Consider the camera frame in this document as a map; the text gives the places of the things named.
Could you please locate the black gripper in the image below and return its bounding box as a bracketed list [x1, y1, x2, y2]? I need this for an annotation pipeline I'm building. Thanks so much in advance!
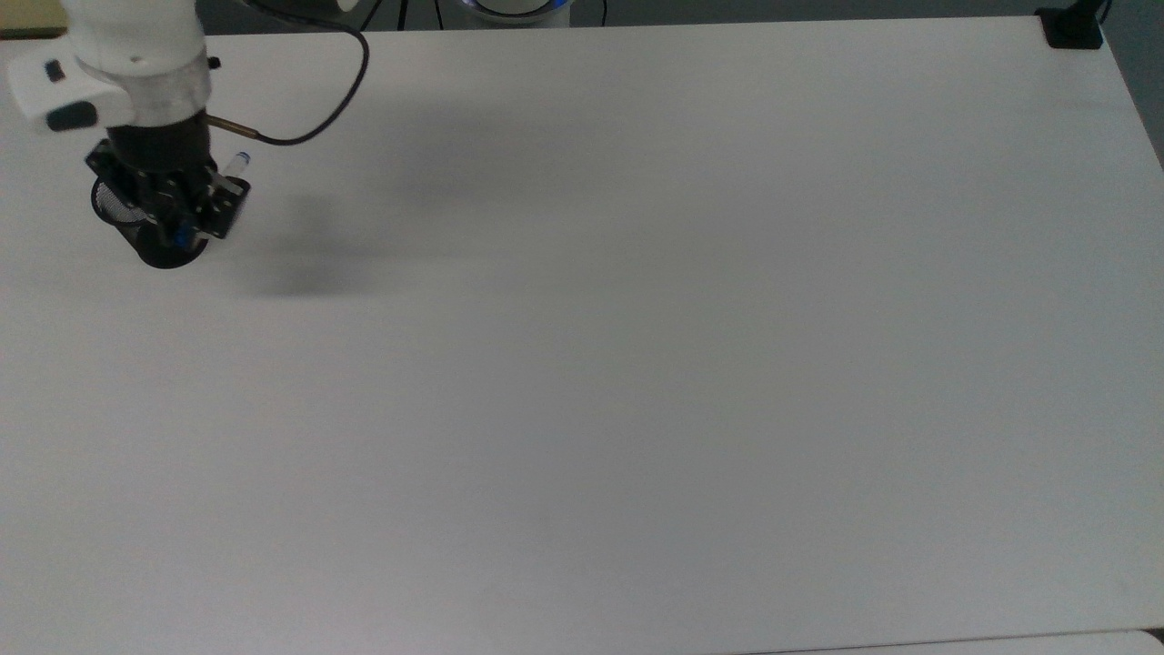
[85, 122, 253, 252]

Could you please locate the blue and white marker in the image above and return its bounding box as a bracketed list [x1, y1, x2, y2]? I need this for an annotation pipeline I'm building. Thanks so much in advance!
[175, 151, 255, 248]

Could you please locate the black mesh pen cup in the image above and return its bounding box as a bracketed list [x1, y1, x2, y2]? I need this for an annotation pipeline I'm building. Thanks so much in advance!
[91, 176, 211, 270]

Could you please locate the yellow wooden table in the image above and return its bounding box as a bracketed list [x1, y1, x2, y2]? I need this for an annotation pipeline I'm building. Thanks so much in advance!
[0, 0, 70, 38]

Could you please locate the white adjacent table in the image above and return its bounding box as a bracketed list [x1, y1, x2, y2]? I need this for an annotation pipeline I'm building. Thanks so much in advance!
[755, 629, 1164, 655]

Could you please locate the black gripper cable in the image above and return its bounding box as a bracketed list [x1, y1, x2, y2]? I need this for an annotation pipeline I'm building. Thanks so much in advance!
[205, 0, 372, 147]

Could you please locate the white robot base blue ring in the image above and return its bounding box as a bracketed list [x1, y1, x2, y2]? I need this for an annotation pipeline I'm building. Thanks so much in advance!
[459, 0, 576, 19]

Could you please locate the black table clamp mount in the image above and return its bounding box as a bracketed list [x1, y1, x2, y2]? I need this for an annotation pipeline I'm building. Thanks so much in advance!
[1037, 0, 1112, 50]

